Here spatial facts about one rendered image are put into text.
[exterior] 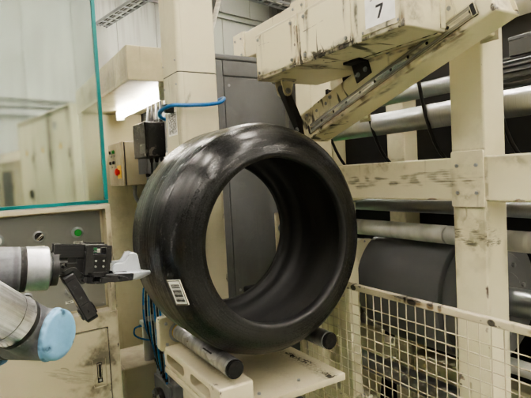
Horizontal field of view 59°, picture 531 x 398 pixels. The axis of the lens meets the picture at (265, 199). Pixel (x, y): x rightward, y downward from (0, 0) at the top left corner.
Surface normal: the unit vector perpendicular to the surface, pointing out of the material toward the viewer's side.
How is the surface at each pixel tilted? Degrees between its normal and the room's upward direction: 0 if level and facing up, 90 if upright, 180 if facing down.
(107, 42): 90
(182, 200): 72
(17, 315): 91
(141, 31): 90
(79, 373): 90
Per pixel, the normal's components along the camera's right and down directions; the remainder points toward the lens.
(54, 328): 0.97, -0.04
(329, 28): -0.84, 0.07
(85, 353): 0.53, 0.02
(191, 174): -0.15, -0.42
